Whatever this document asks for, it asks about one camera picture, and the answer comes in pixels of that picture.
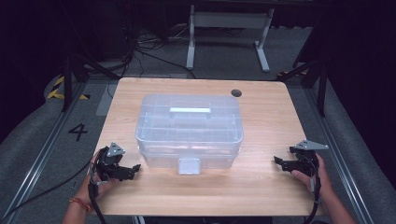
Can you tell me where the clear plastic storage box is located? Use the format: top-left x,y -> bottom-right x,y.
134,93 -> 245,176

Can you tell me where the thin black floor cable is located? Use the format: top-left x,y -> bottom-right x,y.
0,157 -> 96,222

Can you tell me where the grey metal desk frame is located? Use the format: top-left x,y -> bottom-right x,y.
185,4 -> 276,74

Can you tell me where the tangle of black cables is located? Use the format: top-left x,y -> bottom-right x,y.
120,22 -> 198,79

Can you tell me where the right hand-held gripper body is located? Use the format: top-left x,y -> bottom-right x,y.
289,139 -> 330,178

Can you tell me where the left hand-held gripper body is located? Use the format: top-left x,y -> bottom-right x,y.
92,142 -> 134,182

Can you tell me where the metal floor rail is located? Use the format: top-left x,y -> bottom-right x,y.
303,87 -> 376,224
0,83 -> 90,222

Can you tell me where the black tripod stand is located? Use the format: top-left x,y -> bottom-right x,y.
60,52 -> 121,113
277,57 -> 330,119

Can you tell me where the person's right hand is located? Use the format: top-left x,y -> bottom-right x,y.
290,152 -> 336,203

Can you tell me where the yellow black hazard tape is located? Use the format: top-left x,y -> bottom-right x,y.
46,76 -> 92,101

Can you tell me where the person's left hand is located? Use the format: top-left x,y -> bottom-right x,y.
75,148 -> 121,207

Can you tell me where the orange bead bracelet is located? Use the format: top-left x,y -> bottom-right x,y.
68,197 -> 92,213

